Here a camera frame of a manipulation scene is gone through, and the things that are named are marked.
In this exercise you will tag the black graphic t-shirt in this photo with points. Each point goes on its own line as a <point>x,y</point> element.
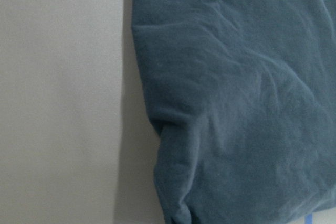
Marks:
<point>242,96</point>

